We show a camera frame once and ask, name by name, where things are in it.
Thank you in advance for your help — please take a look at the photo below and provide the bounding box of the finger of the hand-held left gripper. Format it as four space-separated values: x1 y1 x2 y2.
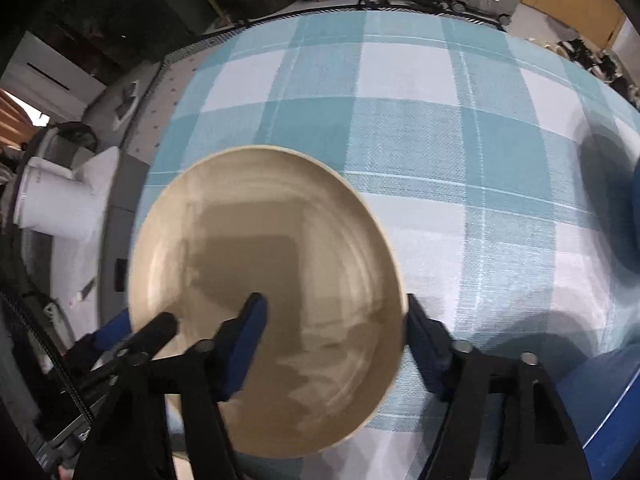
117 312 178 361
75 307 133 356

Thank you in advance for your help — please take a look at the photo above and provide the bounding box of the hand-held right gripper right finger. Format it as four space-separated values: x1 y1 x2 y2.
407 294 586 480

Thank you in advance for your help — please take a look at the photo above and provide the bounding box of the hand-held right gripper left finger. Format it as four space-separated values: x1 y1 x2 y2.
75 292 268 480

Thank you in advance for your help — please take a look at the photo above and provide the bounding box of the beige round plate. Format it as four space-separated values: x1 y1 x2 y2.
127 145 408 460

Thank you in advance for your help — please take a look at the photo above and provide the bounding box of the large blue bowl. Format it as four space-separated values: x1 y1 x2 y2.
556 345 640 480

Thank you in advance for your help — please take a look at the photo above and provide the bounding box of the white kettle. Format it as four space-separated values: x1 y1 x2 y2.
12 157 101 238

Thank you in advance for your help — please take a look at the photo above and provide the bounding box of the grey white appliance unit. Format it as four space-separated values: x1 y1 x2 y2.
20 145 151 351

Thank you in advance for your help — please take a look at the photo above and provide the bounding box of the teal checked tablecloth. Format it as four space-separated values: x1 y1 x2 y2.
132 10 640 480

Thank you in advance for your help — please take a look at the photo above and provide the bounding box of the wooden slatted panel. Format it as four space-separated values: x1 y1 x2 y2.
0 87 51 151

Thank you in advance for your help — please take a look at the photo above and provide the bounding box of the white cabinet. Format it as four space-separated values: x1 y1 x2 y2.
0 30 108 126

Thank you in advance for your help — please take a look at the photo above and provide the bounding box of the dark glass cabinet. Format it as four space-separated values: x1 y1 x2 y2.
30 0 221 76

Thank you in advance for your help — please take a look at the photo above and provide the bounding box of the black braided cable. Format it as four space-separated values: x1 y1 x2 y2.
0 280 96 426

